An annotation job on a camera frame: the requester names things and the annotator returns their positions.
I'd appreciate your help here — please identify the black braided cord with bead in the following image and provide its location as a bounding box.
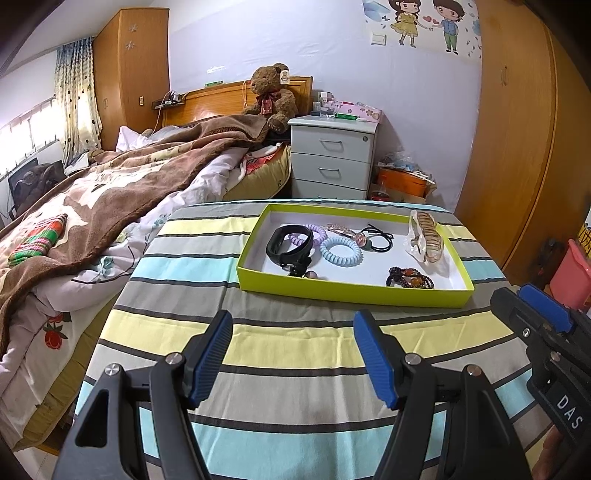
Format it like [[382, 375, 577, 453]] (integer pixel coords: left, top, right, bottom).
[[279, 257, 324, 281]]

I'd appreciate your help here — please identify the pink floral box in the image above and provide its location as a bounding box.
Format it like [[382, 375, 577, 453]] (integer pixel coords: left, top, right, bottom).
[[334, 100, 385, 123]]

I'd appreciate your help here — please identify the blue spiral hair tie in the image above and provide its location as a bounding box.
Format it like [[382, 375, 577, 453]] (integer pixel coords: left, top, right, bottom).
[[320, 236, 363, 267]]

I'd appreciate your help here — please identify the cartoon wall sticker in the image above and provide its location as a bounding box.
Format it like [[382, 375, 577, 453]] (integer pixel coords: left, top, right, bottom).
[[362, 0, 482, 57]]

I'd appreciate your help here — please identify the wooden wardrobe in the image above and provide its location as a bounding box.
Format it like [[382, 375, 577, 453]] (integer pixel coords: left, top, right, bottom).
[[455, 0, 591, 303]]

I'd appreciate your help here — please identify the tall wooden cabinet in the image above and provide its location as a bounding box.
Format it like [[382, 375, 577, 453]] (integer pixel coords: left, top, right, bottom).
[[92, 8, 171, 154]]

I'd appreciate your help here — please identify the pink plastic bucket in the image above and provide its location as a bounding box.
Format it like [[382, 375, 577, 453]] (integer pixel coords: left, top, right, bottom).
[[549, 239, 591, 311]]

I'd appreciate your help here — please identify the patterned curtain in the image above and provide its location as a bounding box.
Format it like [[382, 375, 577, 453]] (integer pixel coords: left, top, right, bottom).
[[52, 37, 105, 163]]

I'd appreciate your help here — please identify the dark bead bracelet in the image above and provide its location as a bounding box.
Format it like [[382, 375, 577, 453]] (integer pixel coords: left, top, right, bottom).
[[386, 265, 436, 291]]

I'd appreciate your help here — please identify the dark monitor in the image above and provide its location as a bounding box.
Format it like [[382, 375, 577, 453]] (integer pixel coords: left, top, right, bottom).
[[8, 158, 68, 219]]

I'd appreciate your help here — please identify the black wristband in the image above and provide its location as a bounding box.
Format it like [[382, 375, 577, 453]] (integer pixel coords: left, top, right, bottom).
[[266, 224, 315, 269]]

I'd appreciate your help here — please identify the red white cloth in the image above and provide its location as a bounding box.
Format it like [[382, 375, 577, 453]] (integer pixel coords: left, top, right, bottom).
[[239, 142, 290, 179]]

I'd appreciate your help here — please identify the white floral duvet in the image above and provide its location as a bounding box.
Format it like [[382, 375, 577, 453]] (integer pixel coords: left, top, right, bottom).
[[0, 124, 243, 450]]

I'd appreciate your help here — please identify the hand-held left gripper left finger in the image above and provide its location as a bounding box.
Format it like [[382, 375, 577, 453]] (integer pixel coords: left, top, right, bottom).
[[51, 309, 234, 480]]

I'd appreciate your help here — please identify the brown teddy bear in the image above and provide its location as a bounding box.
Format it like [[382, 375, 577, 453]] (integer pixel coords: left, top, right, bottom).
[[241, 62, 299, 135]]

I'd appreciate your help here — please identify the power strip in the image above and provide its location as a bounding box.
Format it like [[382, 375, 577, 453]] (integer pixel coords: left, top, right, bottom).
[[152, 90, 186, 110]]

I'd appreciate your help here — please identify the purple spiral hair tie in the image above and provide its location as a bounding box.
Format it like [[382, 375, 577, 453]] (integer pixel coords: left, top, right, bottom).
[[288, 222, 328, 246]]

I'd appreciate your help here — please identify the brown blanket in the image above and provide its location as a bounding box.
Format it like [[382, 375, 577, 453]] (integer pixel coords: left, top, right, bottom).
[[0, 113, 269, 354]]

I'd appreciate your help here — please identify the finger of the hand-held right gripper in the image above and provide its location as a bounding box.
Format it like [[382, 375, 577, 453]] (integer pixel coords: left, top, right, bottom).
[[517, 283, 591, 335], [489, 288, 563, 371]]

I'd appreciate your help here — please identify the green cardboard tray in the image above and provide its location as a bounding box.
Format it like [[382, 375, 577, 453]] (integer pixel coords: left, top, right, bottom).
[[236, 203, 476, 309]]

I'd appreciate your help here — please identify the red green plaid cloth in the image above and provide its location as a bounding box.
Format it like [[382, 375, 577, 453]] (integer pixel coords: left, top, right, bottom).
[[8, 214, 68, 267]]

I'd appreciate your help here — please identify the black elastic hair tie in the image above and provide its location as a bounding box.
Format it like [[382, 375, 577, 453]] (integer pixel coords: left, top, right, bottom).
[[354, 223, 395, 254]]

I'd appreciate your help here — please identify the wooden headboard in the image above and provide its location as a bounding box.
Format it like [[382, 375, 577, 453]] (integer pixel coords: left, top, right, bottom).
[[159, 76, 315, 131]]

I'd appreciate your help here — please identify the white nightstand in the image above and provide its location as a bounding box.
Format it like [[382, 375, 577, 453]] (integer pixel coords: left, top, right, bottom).
[[287, 114, 382, 200]]

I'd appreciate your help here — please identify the gold hair clip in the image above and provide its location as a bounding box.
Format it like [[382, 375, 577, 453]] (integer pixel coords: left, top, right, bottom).
[[405, 209, 447, 267]]

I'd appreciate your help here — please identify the orange box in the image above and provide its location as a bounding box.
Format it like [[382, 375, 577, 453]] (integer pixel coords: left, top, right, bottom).
[[375, 165, 428, 200]]

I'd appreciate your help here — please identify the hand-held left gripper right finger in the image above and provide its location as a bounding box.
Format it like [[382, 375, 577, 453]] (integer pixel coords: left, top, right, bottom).
[[353, 309, 534, 480]]

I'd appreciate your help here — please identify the plastic bag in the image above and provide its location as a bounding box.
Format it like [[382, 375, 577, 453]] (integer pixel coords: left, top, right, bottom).
[[380, 149, 435, 177]]

